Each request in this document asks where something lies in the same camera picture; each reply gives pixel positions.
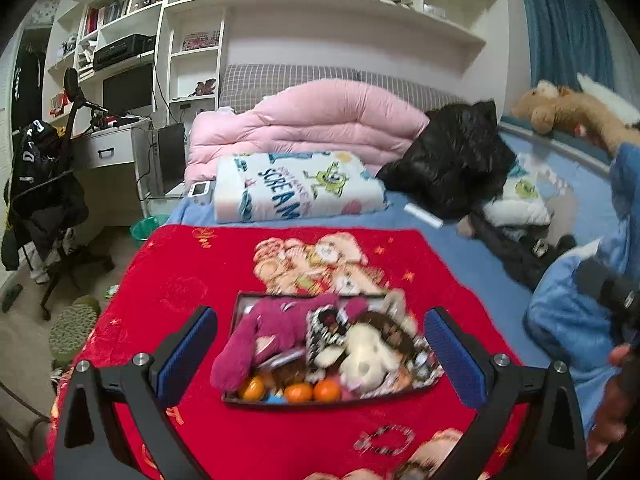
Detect black computer monitor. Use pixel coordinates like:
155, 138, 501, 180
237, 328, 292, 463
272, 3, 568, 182
102, 62, 155, 117

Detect black puffer jacket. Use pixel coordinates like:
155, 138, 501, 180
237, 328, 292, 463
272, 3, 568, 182
375, 100, 518, 221

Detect pink box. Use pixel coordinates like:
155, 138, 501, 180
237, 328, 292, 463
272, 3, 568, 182
181, 30, 221, 52

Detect magenta plush toy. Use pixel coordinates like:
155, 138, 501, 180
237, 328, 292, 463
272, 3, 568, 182
210, 294, 368, 393

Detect beige long-eared plush toy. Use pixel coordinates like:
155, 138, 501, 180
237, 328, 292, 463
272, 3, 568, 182
380, 287, 421, 331

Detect black office chair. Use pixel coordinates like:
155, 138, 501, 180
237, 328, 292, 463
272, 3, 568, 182
5, 120, 116, 321

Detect grey checked headboard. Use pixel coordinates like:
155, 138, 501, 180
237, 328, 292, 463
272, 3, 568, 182
220, 64, 466, 113

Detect white cartoon printed pillow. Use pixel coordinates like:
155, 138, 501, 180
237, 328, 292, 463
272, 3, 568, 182
482, 157, 551, 228

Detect person's right hand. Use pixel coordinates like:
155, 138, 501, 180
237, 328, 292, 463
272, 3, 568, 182
585, 342, 635, 466

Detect white plush toy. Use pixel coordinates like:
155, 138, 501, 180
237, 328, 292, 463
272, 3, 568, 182
575, 72, 640, 126

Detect white cartoon printed rolled blanket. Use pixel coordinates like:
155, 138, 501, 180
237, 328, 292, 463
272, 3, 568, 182
214, 150, 390, 223

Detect cream plush toy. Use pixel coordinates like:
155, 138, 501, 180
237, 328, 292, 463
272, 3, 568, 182
312, 322, 403, 393

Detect black computer tower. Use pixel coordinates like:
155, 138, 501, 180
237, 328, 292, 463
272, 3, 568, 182
156, 122, 188, 196

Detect bed with blue sheet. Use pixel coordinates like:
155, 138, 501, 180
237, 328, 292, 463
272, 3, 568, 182
165, 125, 640, 411

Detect white sneaker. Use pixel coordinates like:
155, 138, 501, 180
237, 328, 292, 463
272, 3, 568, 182
27, 255, 51, 283

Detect black microphone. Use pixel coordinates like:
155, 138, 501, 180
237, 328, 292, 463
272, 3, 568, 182
62, 67, 81, 103

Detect black printer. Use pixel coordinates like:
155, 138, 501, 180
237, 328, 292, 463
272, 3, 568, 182
92, 34, 157, 72

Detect white wall bookshelf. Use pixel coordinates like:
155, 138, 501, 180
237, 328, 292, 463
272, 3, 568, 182
42, 0, 503, 126

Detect white remote control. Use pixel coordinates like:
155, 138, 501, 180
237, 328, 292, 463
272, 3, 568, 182
404, 204, 445, 231

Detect dark grey garment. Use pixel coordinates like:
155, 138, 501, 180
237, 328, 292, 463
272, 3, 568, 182
457, 212, 578, 291

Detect brown teddy bear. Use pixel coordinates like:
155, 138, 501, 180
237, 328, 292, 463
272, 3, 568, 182
512, 80, 640, 156

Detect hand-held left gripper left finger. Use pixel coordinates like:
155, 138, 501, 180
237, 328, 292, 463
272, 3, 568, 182
52, 306, 219, 480

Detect brown scrunchie with white lace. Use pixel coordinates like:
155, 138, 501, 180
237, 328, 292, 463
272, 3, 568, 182
357, 310, 418, 356

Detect black white patterned hair tie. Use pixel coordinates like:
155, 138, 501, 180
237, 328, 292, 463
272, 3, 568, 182
305, 307, 351, 361

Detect blue curtain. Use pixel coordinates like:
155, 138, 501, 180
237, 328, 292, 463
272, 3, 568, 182
517, 0, 616, 93

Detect green plastic basket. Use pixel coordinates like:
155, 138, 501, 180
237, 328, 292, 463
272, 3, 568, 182
131, 214, 171, 248

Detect pink duvet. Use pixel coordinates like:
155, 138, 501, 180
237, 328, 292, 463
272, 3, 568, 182
184, 79, 431, 196

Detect red printed blanket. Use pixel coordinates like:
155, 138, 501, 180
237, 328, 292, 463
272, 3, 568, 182
32, 224, 531, 480

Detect black cardboard box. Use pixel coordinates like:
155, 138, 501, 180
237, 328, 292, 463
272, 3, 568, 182
221, 291, 446, 406

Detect hanging dark clothes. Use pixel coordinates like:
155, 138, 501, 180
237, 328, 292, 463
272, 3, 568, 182
12, 42, 48, 131

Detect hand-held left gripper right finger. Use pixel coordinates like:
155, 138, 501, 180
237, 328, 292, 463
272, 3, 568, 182
424, 307, 587, 480

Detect orange mandarin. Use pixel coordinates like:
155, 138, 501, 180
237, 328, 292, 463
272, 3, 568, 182
284, 382, 315, 405
314, 379, 343, 403
237, 376, 266, 402

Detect white desk with drawer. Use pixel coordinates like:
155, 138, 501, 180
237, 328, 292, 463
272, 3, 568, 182
75, 119, 156, 216

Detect blue fleece blanket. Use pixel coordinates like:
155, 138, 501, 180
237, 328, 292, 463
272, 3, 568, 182
524, 142, 640, 461

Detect black jacket on chair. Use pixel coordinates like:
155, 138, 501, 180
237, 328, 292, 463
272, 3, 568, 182
2, 120, 88, 271

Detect small white device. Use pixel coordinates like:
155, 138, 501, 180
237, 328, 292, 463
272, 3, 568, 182
189, 182, 217, 206

